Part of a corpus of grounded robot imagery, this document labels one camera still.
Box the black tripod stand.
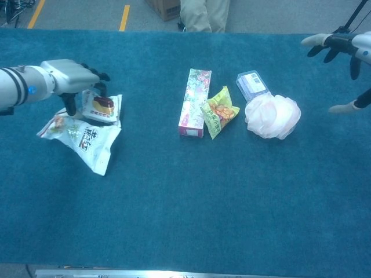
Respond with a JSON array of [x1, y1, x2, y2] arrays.
[[332, 0, 371, 34]]

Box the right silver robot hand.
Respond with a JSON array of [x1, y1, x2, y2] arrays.
[[300, 31, 371, 114]]

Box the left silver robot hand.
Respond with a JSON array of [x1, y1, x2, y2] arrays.
[[40, 59, 111, 116]]

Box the yellow-green snack packet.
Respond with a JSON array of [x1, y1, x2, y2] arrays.
[[199, 85, 241, 140]]

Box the aluminium frame rail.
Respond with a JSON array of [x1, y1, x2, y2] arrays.
[[34, 268, 290, 278]]

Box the pink mesh bath sponge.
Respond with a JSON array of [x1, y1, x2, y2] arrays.
[[244, 93, 302, 139]]

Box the person in beige trousers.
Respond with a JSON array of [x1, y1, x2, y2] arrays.
[[179, 0, 231, 33]]

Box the small white snack packet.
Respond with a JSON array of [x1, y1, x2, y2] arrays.
[[80, 89, 123, 127]]

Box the floral cardboard box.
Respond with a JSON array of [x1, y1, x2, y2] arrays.
[[178, 68, 212, 137]]

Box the clear plastic box purple contents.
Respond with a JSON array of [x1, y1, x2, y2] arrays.
[[235, 70, 269, 102]]

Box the large white snack bag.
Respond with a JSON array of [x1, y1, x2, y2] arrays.
[[36, 114, 122, 177]]

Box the teal table cloth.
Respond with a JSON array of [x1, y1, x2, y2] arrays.
[[0, 27, 371, 278]]

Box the black cable bundle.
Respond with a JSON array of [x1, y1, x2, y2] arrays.
[[0, 0, 35, 25]]

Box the brown cardboard box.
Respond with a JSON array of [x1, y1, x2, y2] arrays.
[[144, 0, 181, 22]]

